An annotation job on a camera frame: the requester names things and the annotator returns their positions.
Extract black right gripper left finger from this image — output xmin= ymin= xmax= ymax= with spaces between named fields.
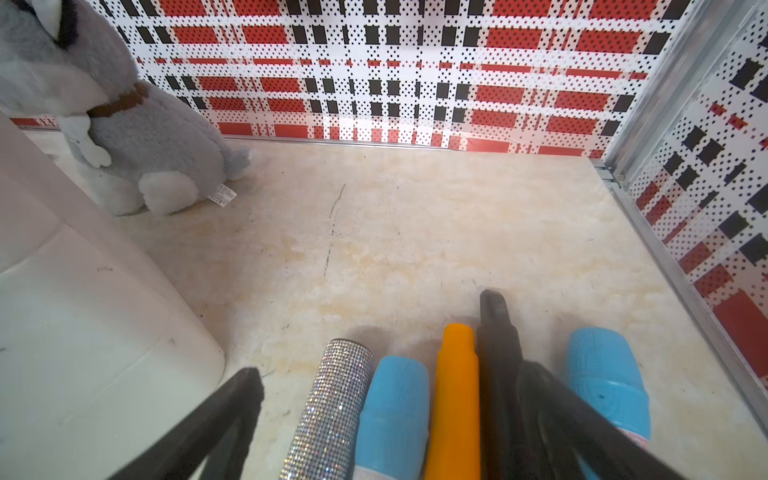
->
xmin=111 ymin=367 xmax=265 ymax=479

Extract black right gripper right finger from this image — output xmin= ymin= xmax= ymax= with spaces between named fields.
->
xmin=517 ymin=360 xmax=681 ymax=479

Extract silver glitter microphone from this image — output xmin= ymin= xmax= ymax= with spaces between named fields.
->
xmin=280 ymin=338 xmax=375 ymax=479

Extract white three-drawer cabinet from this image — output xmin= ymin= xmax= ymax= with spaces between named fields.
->
xmin=1 ymin=119 xmax=225 ymax=479

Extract grey plush toy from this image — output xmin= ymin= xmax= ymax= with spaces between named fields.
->
xmin=1 ymin=1 xmax=250 ymax=216

